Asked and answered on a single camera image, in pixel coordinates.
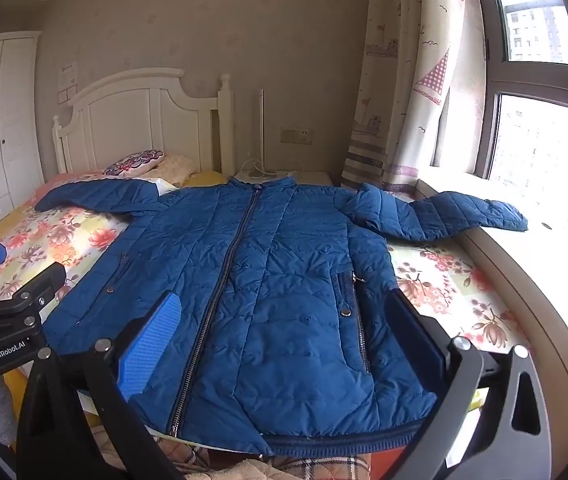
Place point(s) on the white wall switch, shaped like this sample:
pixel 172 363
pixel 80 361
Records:
pixel 67 96

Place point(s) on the white wooden headboard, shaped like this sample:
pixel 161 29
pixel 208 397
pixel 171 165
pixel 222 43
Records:
pixel 124 120

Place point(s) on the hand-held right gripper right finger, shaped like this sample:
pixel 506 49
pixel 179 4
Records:
pixel 416 345

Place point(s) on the beige wall socket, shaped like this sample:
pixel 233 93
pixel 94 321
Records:
pixel 296 136

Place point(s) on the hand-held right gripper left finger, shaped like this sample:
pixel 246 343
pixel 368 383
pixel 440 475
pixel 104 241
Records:
pixel 149 347

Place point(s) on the dark framed window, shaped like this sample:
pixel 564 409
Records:
pixel 494 75

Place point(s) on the blue quilted jacket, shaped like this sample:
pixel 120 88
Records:
pixel 264 285

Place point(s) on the beige window ledge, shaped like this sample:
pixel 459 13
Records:
pixel 528 280

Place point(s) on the white nightstand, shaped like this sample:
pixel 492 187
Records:
pixel 309 178

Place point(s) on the white wall notice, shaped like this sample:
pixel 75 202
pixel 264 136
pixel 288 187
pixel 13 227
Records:
pixel 68 74

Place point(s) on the beige pillow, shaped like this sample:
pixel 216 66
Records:
pixel 176 166

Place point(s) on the beige plaid robe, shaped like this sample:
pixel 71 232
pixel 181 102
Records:
pixel 264 470

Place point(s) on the thin metal lamp pole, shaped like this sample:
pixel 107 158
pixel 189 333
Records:
pixel 262 130

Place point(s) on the printed curtain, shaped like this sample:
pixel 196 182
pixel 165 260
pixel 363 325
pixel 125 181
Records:
pixel 398 85

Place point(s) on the pink blanket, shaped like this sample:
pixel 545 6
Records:
pixel 59 183

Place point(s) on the floral bed sheet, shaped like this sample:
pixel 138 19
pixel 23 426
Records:
pixel 438 280

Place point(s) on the purple patterned pillow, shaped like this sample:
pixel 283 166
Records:
pixel 134 164

